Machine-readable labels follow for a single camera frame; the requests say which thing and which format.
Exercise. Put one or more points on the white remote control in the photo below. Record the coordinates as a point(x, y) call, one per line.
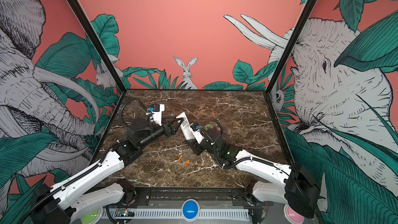
point(186, 128)

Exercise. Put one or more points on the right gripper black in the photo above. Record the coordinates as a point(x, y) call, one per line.
point(195, 146)

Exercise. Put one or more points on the blue push button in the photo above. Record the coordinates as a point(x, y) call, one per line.
point(190, 210)

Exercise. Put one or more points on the small circuit board with leds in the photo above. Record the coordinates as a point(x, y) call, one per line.
point(124, 213)

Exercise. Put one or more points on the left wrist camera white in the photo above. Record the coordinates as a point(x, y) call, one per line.
point(155, 114)

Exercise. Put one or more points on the green push button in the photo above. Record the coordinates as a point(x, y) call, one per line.
point(92, 217)

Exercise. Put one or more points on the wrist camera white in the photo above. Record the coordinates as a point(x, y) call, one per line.
point(195, 132)
point(155, 114)

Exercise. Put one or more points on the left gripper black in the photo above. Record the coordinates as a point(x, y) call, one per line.
point(171, 130)

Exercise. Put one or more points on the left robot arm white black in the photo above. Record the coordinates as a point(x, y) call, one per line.
point(73, 198)

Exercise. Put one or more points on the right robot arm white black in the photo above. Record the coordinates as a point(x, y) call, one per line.
point(292, 185)

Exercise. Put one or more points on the green tape roll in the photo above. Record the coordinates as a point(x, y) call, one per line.
point(208, 126)

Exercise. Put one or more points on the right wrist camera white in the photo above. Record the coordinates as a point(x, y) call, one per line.
point(195, 132)

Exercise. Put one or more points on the white slotted cable duct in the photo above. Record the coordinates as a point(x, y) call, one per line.
point(157, 213)

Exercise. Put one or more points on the black front mounting rail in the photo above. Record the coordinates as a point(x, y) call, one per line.
point(238, 196)

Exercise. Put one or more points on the pink push button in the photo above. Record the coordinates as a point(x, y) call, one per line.
point(292, 216)

